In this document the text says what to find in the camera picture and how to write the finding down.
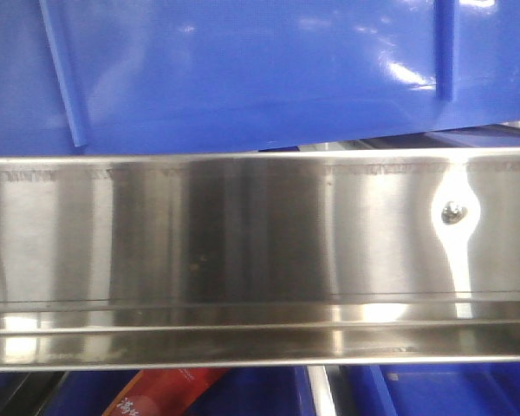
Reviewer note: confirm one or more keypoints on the blue bin behind rail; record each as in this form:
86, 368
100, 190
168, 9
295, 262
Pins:
496, 135

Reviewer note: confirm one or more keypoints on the stainless steel conveyor side rail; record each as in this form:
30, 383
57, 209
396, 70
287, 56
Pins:
259, 259

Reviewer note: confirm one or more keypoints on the blue bin lower left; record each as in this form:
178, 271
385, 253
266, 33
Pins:
241, 391

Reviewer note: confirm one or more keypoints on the white bar between lower bins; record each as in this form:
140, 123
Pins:
320, 387

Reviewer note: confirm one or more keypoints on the blue bin lower right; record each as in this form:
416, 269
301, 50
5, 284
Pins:
436, 389

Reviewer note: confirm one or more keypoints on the large blue plastic bin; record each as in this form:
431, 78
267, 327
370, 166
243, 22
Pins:
102, 77

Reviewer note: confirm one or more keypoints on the red printed package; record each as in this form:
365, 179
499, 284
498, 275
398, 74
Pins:
164, 391

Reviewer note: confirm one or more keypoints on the silver screw in rail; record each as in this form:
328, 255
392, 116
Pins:
453, 212

